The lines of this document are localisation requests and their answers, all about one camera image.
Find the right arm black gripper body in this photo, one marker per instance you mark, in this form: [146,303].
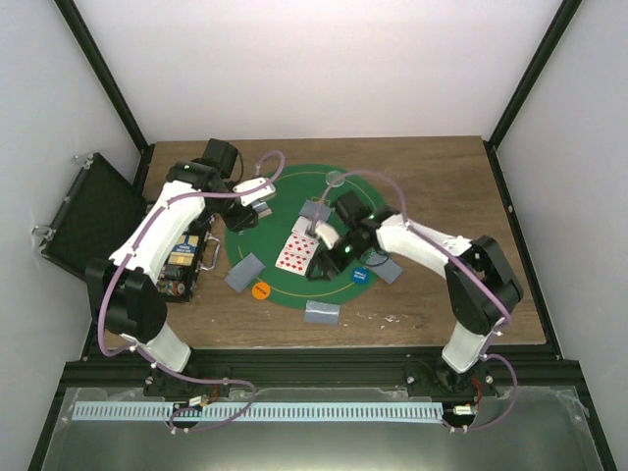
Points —
[344,260]

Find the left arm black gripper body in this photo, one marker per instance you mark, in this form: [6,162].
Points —
[235,222]

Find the nine of diamonds card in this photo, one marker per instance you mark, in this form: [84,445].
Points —
[294,262]

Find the blue small blind button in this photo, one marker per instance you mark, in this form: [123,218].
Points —
[360,276]

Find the cards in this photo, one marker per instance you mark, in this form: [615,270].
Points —
[317,312]
[385,269]

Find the low red diamonds card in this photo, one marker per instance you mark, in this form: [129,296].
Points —
[301,226]

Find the face-down community card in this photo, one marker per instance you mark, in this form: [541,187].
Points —
[312,208]

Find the dealt blue patterned card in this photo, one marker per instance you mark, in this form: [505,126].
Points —
[244,272]

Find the orange big blind button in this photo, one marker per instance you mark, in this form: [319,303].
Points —
[261,291]

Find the clear acrylic dealer button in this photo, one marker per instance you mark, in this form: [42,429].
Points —
[334,179]

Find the deck of grey cards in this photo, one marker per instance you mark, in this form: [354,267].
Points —
[263,211]

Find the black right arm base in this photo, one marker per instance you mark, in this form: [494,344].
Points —
[432,377]

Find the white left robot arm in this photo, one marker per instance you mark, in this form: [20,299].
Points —
[122,288]

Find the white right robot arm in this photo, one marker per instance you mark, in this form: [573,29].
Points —
[482,287]

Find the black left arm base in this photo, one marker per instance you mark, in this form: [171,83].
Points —
[159,383]

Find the round green poker mat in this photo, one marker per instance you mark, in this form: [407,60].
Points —
[294,186]

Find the blue card deck box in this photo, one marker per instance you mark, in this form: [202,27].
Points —
[184,251]

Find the black poker set case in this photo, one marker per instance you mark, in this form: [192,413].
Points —
[100,212]

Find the chrome case handle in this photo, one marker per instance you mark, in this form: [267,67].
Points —
[214,245]

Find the light blue slotted rail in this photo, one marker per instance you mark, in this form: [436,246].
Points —
[394,412]

